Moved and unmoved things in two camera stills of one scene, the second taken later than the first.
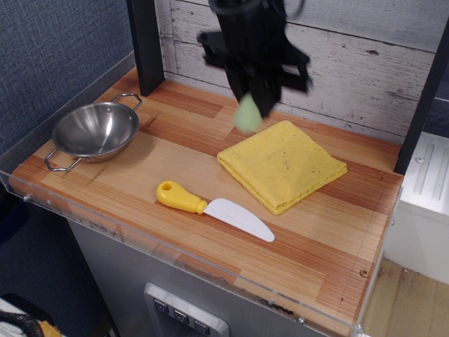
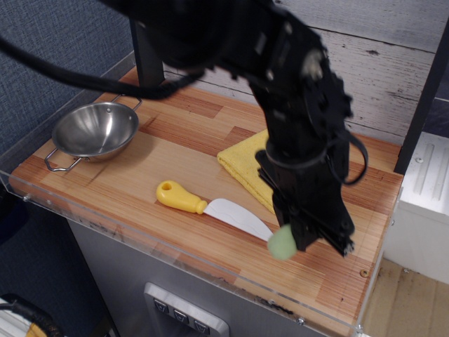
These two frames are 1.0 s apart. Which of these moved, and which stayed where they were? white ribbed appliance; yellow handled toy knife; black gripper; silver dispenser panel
Moved: black gripper
Stayed: white ribbed appliance; silver dispenser panel; yellow handled toy knife
